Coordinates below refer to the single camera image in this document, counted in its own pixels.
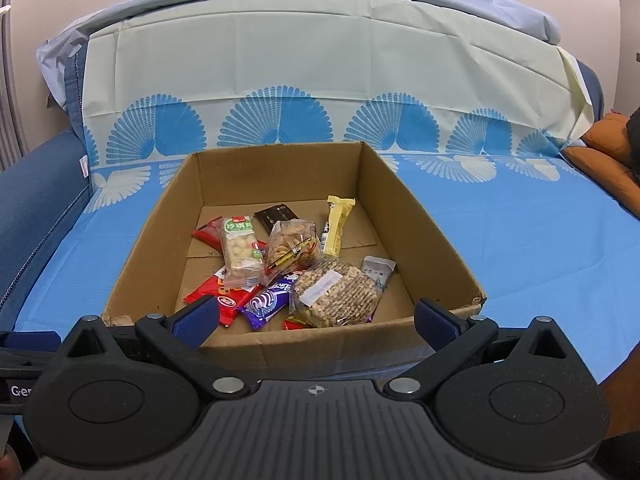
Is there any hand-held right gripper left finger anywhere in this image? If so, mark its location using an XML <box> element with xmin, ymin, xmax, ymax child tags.
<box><xmin>61</xmin><ymin>295</ymin><xmax>252</xmax><ymax>402</ymax></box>

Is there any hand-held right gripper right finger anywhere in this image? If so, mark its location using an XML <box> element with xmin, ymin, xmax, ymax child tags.
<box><xmin>384</xmin><ymin>298</ymin><xmax>574</xmax><ymax>402</ymax></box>

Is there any printed red snack packet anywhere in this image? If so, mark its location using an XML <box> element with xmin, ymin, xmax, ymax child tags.
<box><xmin>184</xmin><ymin>267</ymin><xmax>263</xmax><ymax>327</ymax></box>

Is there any long purple chocolate bar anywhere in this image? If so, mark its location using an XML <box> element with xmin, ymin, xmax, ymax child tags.
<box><xmin>236</xmin><ymin>271</ymin><xmax>303</xmax><ymax>332</ymax></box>

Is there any clear packet of white puffs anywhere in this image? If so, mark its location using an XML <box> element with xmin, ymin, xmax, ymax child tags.
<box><xmin>220</xmin><ymin>216</ymin><xmax>266</xmax><ymax>292</ymax></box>

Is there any silver snack packet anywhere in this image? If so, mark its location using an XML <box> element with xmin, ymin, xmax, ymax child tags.
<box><xmin>360</xmin><ymin>255</ymin><xmax>397</xmax><ymax>292</ymax></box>

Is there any brown cardboard box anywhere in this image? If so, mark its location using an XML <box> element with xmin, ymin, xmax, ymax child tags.
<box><xmin>101</xmin><ymin>141</ymin><xmax>488</xmax><ymax>366</ymax></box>

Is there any plain red snack packet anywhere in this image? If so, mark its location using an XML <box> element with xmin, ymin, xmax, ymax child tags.
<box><xmin>192</xmin><ymin>216</ymin><xmax>266</xmax><ymax>256</ymax></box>

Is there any clear nut brittle packet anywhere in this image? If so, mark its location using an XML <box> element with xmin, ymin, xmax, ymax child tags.
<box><xmin>289</xmin><ymin>255</ymin><xmax>383</xmax><ymax>328</ymax></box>

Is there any clear bag of crackers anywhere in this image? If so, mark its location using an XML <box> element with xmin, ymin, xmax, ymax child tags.
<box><xmin>263</xmin><ymin>219</ymin><xmax>321</xmax><ymax>286</ymax></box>

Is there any black chocolate bar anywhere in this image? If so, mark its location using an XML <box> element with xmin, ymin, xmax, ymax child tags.
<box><xmin>253</xmin><ymin>203</ymin><xmax>300</xmax><ymax>233</ymax></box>

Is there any yellow snack bar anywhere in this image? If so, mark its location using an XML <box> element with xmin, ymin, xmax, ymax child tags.
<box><xmin>321</xmin><ymin>196</ymin><xmax>357</xmax><ymax>257</ymax></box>

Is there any blue fan-print bed sheet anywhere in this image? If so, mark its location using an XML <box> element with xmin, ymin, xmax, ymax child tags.
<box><xmin>12</xmin><ymin>9</ymin><xmax>640</xmax><ymax>391</ymax></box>

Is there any orange cushion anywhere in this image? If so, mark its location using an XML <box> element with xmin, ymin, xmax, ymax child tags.
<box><xmin>562</xmin><ymin>145</ymin><xmax>640</xmax><ymax>221</ymax></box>
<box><xmin>582</xmin><ymin>112</ymin><xmax>633</xmax><ymax>166</ymax></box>

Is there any dark clothing bundle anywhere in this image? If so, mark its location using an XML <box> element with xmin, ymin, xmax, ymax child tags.
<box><xmin>626</xmin><ymin>106</ymin><xmax>640</xmax><ymax>177</ymax></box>

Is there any grey curtain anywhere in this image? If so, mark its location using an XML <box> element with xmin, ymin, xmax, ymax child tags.
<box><xmin>0</xmin><ymin>0</ymin><xmax>31</xmax><ymax>171</ymax></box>

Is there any grey-blue plain sheet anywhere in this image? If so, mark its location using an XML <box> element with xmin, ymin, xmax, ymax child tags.
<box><xmin>35</xmin><ymin>0</ymin><xmax>563</xmax><ymax>111</ymax></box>

